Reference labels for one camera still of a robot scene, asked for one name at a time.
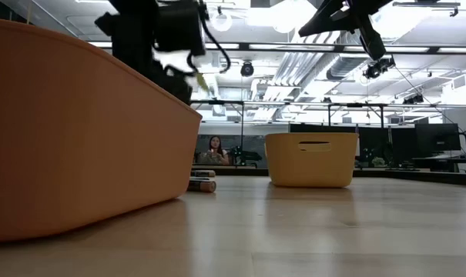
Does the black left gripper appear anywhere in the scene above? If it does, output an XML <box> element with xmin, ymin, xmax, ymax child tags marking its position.
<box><xmin>111</xmin><ymin>36</ymin><xmax>194</xmax><ymax>105</ymax></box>

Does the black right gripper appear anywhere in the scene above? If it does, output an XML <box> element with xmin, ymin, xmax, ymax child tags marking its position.
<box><xmin>297</xmin><ymin>0</ymin><xmax>395</xmax><ymax>62</ymax></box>

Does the orange plastic bin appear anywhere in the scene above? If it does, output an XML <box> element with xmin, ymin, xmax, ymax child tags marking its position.
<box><xmin>0</xmin><ymin>17</ymin><xmax>203</xmax><ymax>243</ymax></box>

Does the black copper-top battery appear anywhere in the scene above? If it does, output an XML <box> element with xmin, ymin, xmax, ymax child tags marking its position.
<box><xmin>189</xmin><ymin>169</ymin><xmax>217</xmax><ymax>179</ymax></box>
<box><xmin>186</xmin><ymin>179</ymin><xmax>217</xmax><ymax>194</ymax></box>

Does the yellow plastic bin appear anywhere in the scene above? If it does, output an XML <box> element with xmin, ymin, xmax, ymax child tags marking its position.
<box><xmin>264</xmin><ymin>132</ymin><xmax>360</xmax><ymax>189</ymax></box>

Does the black ceiling spotlight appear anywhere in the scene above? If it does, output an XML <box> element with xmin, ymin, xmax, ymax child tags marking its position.
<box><xmin>362</xmin><ymin>56</ymin><xmax>397</xmax><ymax>81</ymax></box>
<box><xmin>403</xmin><ymin>93</ymin><xmax>425</xmax><ymax>105</ymax></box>

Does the black overhead crossbar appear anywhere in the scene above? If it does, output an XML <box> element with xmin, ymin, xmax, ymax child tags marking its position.
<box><xmin>86</xmin><ymin>40</ymin><xmax>466</xmax><ymax>55</ymax></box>

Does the black ceiling track light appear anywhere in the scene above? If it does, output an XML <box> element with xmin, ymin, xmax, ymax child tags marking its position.
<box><xmin>392</xmin><ymin>0</ymin><xmax>461</xmax><ymax>18</ymax></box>

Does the person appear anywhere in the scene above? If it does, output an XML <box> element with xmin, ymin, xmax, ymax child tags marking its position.
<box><xmin>205</xmin><ymin>135</ymin><xmax>230</xmax><ymax>166</ymax></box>

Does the black computer monitor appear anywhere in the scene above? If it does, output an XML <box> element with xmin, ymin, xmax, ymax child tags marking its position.
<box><xmin>414</xmin><ymin>122</ymin><xmax>462</xmax><ymax>154</ymax></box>

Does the black background desk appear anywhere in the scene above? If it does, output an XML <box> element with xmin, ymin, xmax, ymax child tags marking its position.
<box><xmin>411</xmin><ymin>155</ymin><xmax>466</xmax><ymax>173</ymax></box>

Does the silver round ventilation duct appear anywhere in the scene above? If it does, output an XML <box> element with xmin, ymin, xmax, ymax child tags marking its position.
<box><xmin>327</xmin><ymin>0</ymin><xmax>414</xmax><ymax>81</ymax></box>

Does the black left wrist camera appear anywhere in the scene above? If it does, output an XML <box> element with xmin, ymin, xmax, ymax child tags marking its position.
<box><xmin>154</xmin><ymin>0</ymin><xmax>207</xmax><ymax>58</ymax></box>

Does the black background rack frame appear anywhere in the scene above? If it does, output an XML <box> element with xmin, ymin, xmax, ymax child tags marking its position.
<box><xmin>182</xmin><ymin>98</ymin><xmax>466</xmax><ymax>167</ymax></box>

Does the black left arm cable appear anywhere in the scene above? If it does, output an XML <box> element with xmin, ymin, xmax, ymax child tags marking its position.
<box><xmin>199</xmin><ymin>0</ymin><xmax>233</xmax><ymax>75</ymax></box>

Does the black dome overhead camera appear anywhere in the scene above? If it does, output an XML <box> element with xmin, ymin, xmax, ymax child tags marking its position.
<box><xmin>240</xmin><ymin>60</ymin><xmax>255</xmax><ymax>78</ymax></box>

